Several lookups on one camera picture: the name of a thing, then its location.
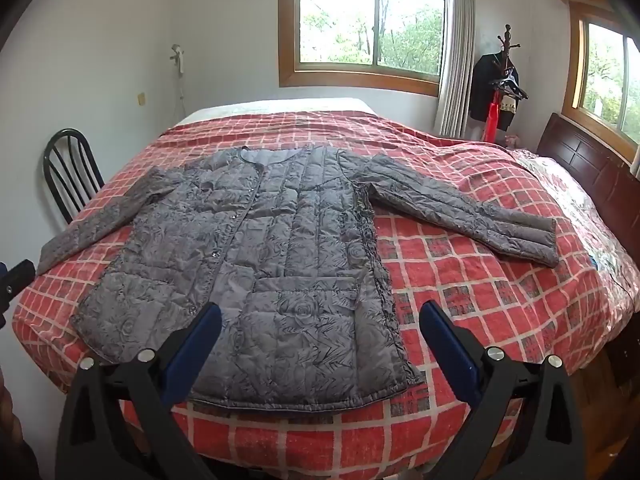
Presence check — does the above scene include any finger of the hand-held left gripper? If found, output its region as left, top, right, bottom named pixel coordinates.
left=0, top=260, right=37, bottom=328

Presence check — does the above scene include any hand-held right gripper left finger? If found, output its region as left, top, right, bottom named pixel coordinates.
left=55, top=302, right=223, bottom=480

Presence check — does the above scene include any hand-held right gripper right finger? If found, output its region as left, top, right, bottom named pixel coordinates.
left=419, top=301, right=586, bottom=480

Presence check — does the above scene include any grey quilted floral jacket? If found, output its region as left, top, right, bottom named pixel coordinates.
left=36, top=144, right=558, bottom=413

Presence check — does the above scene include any red plaid blanket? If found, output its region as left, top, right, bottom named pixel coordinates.
left=11, top=110, right=640, bottom=471

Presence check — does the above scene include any black metal chair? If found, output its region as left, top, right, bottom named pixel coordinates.
left=44, top=129, right=106, bottom=226

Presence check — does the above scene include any red hanging cloth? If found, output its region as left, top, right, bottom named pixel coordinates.
left=483, top=91, right=502, bottom=143

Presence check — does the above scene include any dark wooden headboard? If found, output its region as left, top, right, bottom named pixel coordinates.
left=536, top=112, right=640, bottom=281

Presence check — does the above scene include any white bed sheet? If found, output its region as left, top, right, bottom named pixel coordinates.
left=177, top=97, right=376, bottom=126

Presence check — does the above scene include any black hanging garment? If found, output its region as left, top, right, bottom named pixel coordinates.
left=469, top=52, right=521, bottom=122

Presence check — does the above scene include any white pleated curtain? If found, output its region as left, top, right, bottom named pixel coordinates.
left=434, top=0, right=476, bottom=137

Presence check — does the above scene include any wooden coat rack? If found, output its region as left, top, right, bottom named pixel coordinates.
left=496, top=24, right=517, bottom=83

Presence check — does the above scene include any narrow wooden framed window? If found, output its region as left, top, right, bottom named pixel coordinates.
left=555, top=0, right=640, bottom=161

